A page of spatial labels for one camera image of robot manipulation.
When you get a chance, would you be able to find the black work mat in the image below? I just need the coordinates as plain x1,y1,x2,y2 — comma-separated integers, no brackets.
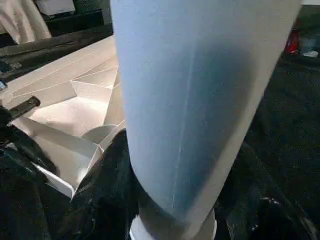
0,20,320,240

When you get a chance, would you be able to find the white box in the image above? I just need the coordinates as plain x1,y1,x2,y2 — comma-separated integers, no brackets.
34,0,77,17

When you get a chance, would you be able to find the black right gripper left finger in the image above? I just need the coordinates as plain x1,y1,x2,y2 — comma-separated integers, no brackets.
67,129,147,240

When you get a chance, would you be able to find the white plastic table leg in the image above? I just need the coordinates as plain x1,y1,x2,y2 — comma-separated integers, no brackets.
109,0,304,240

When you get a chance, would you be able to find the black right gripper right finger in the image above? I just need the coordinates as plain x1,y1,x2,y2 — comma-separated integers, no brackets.
214,142,320,240

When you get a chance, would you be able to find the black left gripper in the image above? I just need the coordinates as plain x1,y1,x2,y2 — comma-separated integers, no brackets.
0,95,60,177

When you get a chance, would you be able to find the white hanging cloth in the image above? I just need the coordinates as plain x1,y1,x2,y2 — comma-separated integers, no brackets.
0,0,52,46

